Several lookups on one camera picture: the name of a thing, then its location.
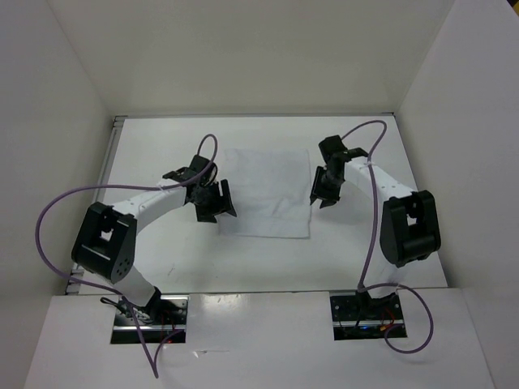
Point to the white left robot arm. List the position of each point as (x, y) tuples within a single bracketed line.
[(106, 242)]

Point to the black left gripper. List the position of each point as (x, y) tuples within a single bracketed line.
[(207, 214)]

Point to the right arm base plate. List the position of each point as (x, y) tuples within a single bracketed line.
[(364, 318)]

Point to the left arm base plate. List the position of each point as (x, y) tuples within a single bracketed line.
[(169, 323)]

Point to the white fabric skirt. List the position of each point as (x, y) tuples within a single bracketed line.
[(270, 192)]

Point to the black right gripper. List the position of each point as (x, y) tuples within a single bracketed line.
[(330, 198)]

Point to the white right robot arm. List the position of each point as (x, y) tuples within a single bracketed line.
[(407, 228)]

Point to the aluminium table edge rail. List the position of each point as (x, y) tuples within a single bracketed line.
[(176, 253)]

